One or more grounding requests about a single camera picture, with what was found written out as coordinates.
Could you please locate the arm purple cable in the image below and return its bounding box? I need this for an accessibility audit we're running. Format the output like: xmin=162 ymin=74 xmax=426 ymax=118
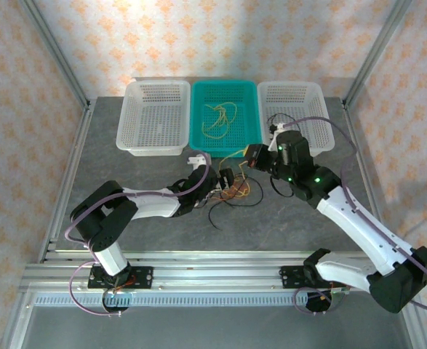
xmin=284 ymin=116 xmax=427 ymax=316
xmin=64 ymin=152 xmax=212 ymax=317

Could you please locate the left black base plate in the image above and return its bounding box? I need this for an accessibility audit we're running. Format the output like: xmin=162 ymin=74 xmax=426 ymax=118
xmin=88 ymin=266 xmax=154 ymax=291

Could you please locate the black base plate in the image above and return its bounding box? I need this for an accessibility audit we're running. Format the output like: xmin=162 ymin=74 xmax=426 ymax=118
xmin=88 ymin=266 xmax=154 ymax=291
xmin=280 ymin=265 xmax=345 ymax=290

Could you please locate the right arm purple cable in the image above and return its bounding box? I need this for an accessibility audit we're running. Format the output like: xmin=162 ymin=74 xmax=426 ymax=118
xmin=284 ymin=116 xmax=427 ymax=316

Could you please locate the aluminium frame post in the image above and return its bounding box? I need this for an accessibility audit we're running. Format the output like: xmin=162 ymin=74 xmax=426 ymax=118
xmin=18 ymin=0 xmax=92 ymax=110
xmin=343 ymin=0 xmax=415 ymax=110

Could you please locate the white perforated plastic basket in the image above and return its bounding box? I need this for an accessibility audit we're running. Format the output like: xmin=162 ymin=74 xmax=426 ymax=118
xmin=256 ymin=80 xmax=336 ymax=158
xmin=115 ymin=80 xmax=192 ymax=157

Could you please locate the teal perforated plastic basket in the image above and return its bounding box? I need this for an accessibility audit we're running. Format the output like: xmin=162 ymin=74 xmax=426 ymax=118
xmin=188 ymin=79 xmax=263 ymax=160

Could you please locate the thin black cable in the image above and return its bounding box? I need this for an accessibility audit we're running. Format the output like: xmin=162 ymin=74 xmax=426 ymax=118
xmin=206 ymin=198 xmax=243 ymax=232
xmin=231 ymin=165 xmax=265 ymax=208
xmin=266 ymin=113 xmax=301 ymax=137

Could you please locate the aluminium table side rail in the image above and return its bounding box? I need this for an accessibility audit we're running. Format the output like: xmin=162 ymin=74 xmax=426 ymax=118
xmin=342 ymin=101 xmax=396 ymax=261
xmin=38 ymin=103 xmax=97 ymax=262

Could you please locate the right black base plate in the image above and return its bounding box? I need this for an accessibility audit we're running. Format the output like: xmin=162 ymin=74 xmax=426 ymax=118
xmin=280 ymin=265 xmax=345 ymax=290

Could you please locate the aluminium mounting rail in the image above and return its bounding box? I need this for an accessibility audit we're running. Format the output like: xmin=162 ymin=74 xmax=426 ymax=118
xmin=20 ymin=249 xmax=416 ymax=292

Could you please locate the grey slotted cable duct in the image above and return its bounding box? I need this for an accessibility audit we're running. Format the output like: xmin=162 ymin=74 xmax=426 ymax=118
xmin=29 ymin=292 xmax=347 ymax=307

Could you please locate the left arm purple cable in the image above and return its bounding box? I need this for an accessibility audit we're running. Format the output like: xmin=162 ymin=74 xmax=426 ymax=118
xmin=64 ymin=152 xmax=212 ymax=317

